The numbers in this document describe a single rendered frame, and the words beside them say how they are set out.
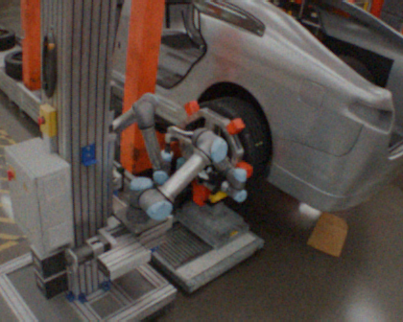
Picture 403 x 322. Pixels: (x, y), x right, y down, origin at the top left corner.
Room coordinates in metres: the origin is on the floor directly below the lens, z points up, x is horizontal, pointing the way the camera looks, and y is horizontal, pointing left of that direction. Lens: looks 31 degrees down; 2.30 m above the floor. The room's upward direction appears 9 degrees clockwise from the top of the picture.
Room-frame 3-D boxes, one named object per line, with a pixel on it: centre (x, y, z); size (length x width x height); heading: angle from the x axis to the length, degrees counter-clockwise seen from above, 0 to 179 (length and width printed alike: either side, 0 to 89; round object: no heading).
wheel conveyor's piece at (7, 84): (5.05, 2.55, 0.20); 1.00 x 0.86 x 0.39; 49
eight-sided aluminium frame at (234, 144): (2.65, 0.00, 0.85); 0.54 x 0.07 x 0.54; 49
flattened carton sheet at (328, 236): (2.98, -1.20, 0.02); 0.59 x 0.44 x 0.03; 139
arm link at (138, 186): (1.83, 0.32, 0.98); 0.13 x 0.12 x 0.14; 44
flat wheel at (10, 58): (5.12, 2.62, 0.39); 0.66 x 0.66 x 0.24
